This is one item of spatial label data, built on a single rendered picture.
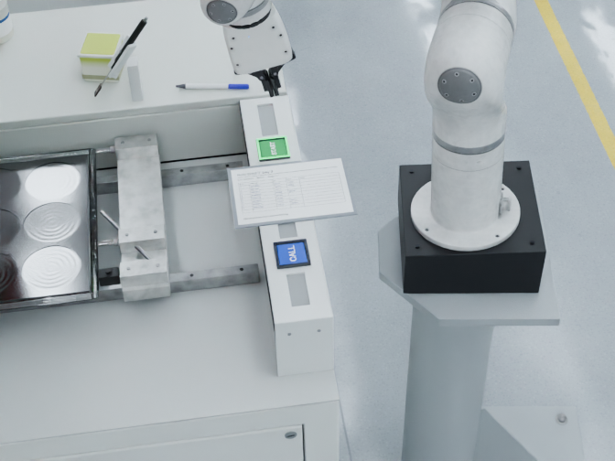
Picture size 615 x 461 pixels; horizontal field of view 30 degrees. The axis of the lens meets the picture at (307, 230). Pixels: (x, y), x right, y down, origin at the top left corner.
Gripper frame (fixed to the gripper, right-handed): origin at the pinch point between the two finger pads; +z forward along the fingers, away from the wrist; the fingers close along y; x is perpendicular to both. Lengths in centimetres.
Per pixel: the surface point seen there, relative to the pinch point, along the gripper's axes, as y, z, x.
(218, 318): -19.4, 26.1, -26.1
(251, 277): -12.6, 25.8, -19.0
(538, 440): 35, 120, -9
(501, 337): 34, 121, 24
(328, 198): 4.2, 16.4, -14.3
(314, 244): 0.4, 15.9, -24.2
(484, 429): 22, 92, -20
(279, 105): -0.9, 15.7, 12.1
